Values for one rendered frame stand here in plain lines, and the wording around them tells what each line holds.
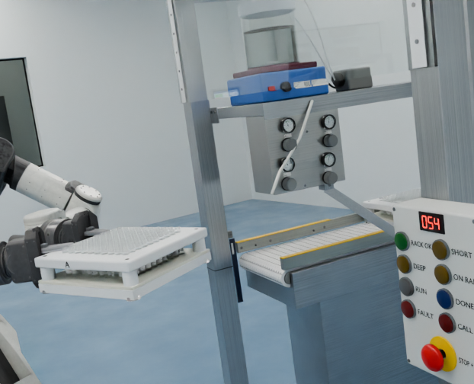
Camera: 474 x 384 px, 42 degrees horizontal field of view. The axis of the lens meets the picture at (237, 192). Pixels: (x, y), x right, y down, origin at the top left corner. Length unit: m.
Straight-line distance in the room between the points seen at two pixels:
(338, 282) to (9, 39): 5.44
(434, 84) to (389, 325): 1.09
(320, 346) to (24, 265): 0.90
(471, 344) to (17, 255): 0.85
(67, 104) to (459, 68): 6.03
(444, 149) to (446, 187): 0.06
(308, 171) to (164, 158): 5.69
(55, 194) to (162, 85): 5.53
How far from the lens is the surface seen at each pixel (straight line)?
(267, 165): 1.54
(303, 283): 1.65
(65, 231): 1.42
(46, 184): 1.79
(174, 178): 7.28
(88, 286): 1.17
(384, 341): 1.92
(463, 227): 0.87
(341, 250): 1.70
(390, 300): 1.90
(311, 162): 1.58
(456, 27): 0.98
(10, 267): 1.30
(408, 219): 0.94
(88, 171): 6.85
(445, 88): 0.95
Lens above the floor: 1.29
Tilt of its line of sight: 9 degrees down
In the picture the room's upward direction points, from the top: 8 degrees counter-clockwise
